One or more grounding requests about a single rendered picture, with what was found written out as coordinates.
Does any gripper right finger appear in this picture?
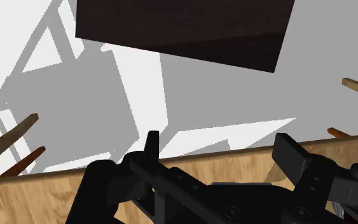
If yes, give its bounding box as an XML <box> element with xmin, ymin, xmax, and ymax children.
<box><xmin>272</xmin><ymin>132</ymin><xmax>358</xmax><ymax>216</ymax></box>

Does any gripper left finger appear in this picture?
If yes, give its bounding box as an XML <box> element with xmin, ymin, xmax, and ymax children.
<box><xmin>65</xmin><ymin>130</ymin><xmax>229</xmax><ymax>224</ymax></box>

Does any red-brown wooden bar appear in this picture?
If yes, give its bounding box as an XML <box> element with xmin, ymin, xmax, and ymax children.
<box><xmin>0</xmin><ymin>146</ymin><xmax>47</xmax><ymax>179</ymax></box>
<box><xmin>327</xmin><ymin>127</ymin><xmax>352</xmax><ymax>139</ymax></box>

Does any light wooden table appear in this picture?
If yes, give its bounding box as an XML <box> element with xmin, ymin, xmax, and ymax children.
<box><xmin>0</xmin><ymin>133</ymin><xmax>358</xmax><ymax>224</ymax></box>

